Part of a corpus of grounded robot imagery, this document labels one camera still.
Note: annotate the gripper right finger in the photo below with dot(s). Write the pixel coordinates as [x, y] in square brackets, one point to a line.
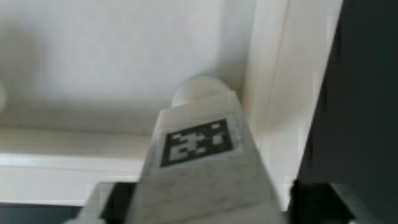
[326, 204]

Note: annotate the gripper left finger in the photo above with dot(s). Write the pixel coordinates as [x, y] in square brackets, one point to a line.
[108, 205]

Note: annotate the white table leg with tag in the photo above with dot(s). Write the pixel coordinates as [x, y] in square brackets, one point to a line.
[205, 184]

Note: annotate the white square tabletop part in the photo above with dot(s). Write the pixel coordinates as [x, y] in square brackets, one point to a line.
[108, 59]

